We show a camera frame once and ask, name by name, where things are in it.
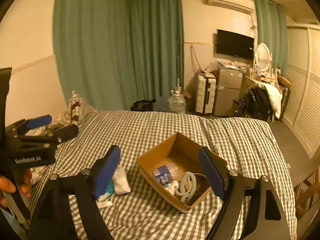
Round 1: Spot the white tube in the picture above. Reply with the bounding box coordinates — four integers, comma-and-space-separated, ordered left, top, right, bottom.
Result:
96, 200, 113, 209

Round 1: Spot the blue floral tissue pack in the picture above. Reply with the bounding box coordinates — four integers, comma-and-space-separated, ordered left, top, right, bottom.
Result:
97, 180, 115, 202

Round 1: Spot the white cloth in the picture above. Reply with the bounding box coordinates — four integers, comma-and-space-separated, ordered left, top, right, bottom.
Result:
112, 166, 131, 196

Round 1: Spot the person's left hand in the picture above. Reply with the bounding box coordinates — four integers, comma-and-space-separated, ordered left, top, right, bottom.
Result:
1, 169, 32, 207

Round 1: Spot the floral patterned blanket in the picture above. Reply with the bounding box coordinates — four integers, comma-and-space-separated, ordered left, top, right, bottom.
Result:
26, 112, 78, 186

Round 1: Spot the checkered pillow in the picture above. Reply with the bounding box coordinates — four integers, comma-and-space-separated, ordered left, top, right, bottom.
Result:
69, 90, 97, 126

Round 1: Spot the wooden chair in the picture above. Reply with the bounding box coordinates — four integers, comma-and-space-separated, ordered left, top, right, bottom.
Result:
294, 167, 319, 218

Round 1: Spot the grey checkered bed sheet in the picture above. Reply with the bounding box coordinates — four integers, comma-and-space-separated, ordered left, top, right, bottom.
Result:
28, 109, 298, 240

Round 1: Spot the black bag on floor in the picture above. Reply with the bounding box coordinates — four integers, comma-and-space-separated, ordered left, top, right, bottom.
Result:
130, 99, 156, 112

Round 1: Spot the brown cardboard box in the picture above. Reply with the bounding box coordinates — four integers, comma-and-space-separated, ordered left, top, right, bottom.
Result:
137, 132, 212, 213

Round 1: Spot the green curtain large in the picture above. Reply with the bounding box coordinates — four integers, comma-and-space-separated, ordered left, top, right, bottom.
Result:
53, 0, 184, 110

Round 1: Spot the black bag on chair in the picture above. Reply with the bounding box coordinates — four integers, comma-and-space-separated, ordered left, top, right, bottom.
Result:
233, 87, 273, 121

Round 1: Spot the white louvered wardrobe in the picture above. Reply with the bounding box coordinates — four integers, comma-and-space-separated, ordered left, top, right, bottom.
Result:
284, 24, 319, 158

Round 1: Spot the white garment on chair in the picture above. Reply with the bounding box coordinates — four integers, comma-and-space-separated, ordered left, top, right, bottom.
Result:
259, 82, 283, 119

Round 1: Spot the clear water jug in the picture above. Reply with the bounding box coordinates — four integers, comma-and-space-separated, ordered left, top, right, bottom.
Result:
169, 90, 186, 114

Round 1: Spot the white suitcase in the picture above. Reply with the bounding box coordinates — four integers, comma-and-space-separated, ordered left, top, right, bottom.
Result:
195, 73, 216, 114

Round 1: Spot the grey mini fridge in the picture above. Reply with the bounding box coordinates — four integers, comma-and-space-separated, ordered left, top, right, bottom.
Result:
213, 67, 242, 116

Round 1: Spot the round white vanity mirror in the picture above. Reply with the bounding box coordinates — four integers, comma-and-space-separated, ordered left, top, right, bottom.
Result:
254, 43, 272, 73

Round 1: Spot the green curtain by wardrobe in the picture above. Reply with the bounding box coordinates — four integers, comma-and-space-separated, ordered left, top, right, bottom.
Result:
254, 0, 289, 75

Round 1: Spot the light blue coiled cable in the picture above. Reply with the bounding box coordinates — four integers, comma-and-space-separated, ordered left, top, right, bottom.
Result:
175, 171, 198, 204

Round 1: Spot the black wall television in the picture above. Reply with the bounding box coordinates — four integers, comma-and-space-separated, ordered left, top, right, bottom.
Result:
215, 29, 254, 60

